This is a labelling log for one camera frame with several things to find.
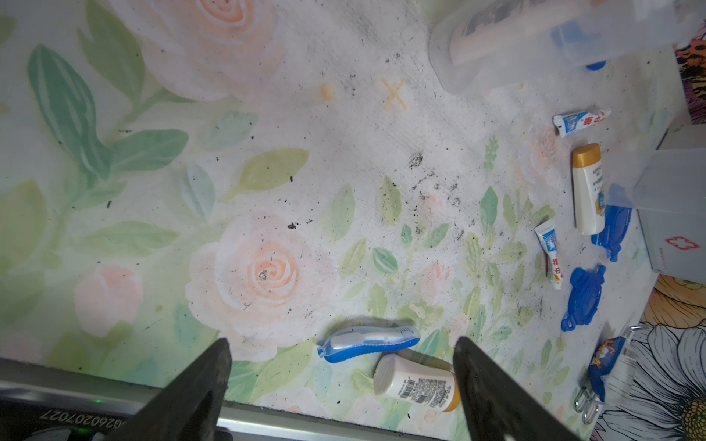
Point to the blue lid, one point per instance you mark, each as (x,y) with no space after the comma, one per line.
(584,297)
(617,223)

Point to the aluminium front rail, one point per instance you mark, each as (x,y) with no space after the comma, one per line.
(83,399)

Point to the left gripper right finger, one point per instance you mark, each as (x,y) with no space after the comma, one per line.
(495,406)

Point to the clear plastic cup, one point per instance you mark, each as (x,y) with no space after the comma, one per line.
(662,180)
(482,45)

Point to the blue toothbrush near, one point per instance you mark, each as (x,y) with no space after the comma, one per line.
(357,341)

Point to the small toothpaste far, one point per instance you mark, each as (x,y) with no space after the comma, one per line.
(568,124)

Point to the white gold tube nearest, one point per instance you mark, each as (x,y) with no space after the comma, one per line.
(408,381)

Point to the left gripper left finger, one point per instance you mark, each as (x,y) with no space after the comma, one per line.
(189,407)

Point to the silver metal case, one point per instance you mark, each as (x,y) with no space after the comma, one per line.
(676,242)

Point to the small toothpaste middle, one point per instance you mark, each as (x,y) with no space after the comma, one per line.
(547,237)

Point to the white gold tube far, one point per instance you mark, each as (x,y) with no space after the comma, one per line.
(587,178)

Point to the small toothpaste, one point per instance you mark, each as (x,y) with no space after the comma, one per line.
(547,237)
(568,124)

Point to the white gold tube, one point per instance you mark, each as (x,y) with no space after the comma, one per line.
(408,381)
(587,178)

